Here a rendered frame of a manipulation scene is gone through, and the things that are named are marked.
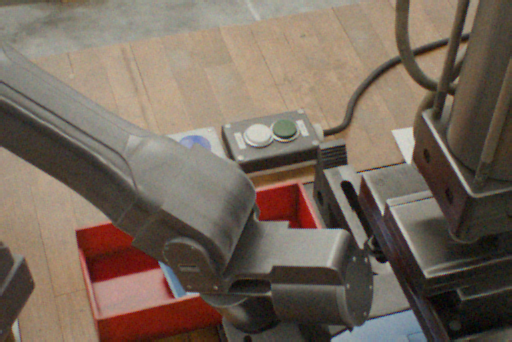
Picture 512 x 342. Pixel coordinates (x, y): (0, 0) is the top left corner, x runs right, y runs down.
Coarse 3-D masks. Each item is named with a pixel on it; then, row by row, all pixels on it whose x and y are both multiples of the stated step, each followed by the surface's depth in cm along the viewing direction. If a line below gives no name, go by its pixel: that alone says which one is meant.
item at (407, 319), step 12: (408, 312) 97; (372, 324) 96; (384, 324) 96; (396, 324) 96; (408, 324) 96; (336, 336) 95; (348, 336) 95; (360, 336) 95; (372, 336) 95; (384, 336) 95; (396, 336) 95
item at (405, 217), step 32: (384, 192) 87; (416, 192) 87; (384, 224) 82; (416, 224) 80; (448, 224) 80; (416, 256) 77; (448, 256) 78; (480, 256) 78; (416, 288) 78; (448, 288) 78; (480, 288) 79; (448, 320) 79; (480, 320) 79
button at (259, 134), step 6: (252, 126) 120; (258, 126) 120; (264, 126) 120; (246, 132) 119; (252, 132) 119; (258, 132) 119; (264, 132) 119; (270, 132) 120; (252, 138) 119; (258, 138) 119; (264, 138) 119; (270, 138) 119; (258, 144) 119
